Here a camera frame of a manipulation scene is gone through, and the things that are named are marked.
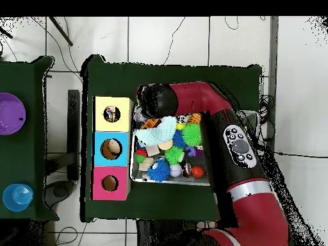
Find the mint green waffle cloth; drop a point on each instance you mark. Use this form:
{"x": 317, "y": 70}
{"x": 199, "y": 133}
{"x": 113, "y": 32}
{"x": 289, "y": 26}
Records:
{"x": 159, "y": 132}

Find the white colourful spotted cloth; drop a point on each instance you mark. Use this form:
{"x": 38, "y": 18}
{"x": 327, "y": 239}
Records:
{"x": 111, "y": 114}

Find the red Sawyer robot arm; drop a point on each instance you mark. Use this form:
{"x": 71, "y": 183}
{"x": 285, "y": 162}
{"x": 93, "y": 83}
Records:
{"x": 225, "y": 133}

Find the clear mesh bin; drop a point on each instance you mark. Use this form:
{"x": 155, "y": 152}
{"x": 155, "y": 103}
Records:
{"x": 154, "y": 180}

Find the wooden three-hole box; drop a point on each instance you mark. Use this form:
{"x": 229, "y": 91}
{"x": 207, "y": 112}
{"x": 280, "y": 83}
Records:
{"x": 113, "y": 130}

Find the round wooden disc toy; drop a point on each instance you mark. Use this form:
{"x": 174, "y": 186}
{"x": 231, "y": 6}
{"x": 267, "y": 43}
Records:
{"x": 165, "y": 145}

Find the green spiky ball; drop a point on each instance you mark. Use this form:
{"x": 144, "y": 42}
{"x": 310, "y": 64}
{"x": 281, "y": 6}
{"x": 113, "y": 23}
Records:
{"x": 191, "y": 134}

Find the large blue spiky ball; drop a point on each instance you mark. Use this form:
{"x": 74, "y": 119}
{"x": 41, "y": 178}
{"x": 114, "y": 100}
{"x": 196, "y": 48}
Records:
{"x": 159, "y": 170}

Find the small orange basketball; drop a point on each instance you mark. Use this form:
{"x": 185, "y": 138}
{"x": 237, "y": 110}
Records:
{"x": 196, "y": 119}

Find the red-orange ball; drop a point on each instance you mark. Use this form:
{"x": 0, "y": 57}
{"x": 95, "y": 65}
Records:
{"x": 197, "y": 171}

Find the black panel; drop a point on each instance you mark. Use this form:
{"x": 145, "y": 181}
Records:
{"x": 74, "y": 133}

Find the green side table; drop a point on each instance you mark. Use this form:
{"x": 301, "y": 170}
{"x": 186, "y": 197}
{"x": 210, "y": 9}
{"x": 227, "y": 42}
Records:
{"x": 31, "y": 154}

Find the black rod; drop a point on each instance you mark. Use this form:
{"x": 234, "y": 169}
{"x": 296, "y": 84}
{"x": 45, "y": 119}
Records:
{"x": 61, "y": 32}

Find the purple bowl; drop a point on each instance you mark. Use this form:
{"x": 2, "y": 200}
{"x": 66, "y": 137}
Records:
{"x": 10, "y": 114}

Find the blue bowl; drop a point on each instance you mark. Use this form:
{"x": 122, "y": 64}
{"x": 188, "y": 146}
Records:
{"x": 18, "y": 197}

